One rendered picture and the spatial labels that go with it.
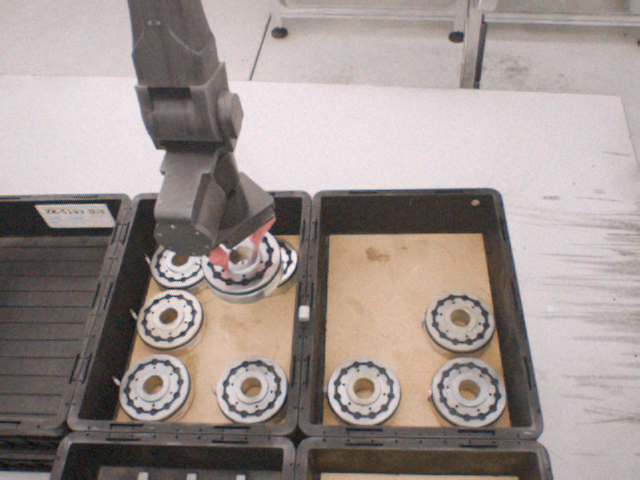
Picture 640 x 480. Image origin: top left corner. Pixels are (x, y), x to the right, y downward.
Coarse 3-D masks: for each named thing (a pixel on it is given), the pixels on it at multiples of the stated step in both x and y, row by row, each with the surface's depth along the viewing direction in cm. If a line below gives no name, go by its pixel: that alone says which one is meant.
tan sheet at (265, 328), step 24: (288, 240) 102; (216, 312) 95; (240, 312) 94; (264, 312) 94; (288, 312) 94; (216, 336) 92; (240, 336) 92; (264, 336) 91; (288, 336) 91; (192, 360) 90; (216, 360) 90; (288, 360) 89; (216, 384) 87; (120, 408) 86; (192, 408) 85; (216, 408) 85
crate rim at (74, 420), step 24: (288, 192) 95; (120, 240) 92; (120, 264) 89; (96, 336) 82; (72, 408) 76; (288, 408) 74; (120, 432) 74; (144, 432) 73; (168, 432) 73; (192, 432) 73; (216, 432) 73; (240, 432) 73; (264, 432) 72; (288, 432) 72
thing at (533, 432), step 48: (336, 192) 95; (384, 192) 94; (432, 192) 93; (480, 192) 93; (528, 384) 75; (336, 432) 72; (384, 432) 71; (432, 432) 71; (480, 432) 71; (528, 432) 70
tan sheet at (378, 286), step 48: (336, 240) 101; (384, 240) 101; (432, 240) 100; (480, 240) 100; (336, 288) 96; (384, 288) 95; (432, 288) 95; (480, 288) 94; (336, 336) 91; (384, 336) 90
